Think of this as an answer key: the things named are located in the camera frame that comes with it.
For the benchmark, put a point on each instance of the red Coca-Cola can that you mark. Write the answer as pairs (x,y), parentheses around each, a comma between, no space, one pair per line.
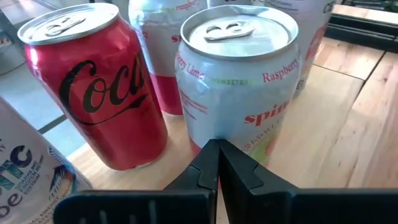
(102,124)

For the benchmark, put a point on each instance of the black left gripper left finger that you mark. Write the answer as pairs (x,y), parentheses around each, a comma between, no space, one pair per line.
(155,208)

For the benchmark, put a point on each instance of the Spindrift raspberry lime can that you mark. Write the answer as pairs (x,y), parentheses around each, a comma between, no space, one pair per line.
(233,102)
(161,46)

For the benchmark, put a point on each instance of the Celsius arctic vibe can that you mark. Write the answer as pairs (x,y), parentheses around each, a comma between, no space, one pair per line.
(31,174)

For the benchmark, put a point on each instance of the Celsius peach vibe can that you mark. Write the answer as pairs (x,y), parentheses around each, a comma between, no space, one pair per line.
(311,31)

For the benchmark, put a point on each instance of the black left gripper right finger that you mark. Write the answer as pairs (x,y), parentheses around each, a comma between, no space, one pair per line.
(280,205)

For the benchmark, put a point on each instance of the black table edge rail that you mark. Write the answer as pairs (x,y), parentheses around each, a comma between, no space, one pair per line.
(360,34)

